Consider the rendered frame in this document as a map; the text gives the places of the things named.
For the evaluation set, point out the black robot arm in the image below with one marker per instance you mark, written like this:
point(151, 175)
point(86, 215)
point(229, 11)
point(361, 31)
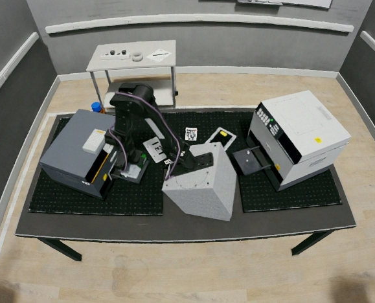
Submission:
point(136, 104)

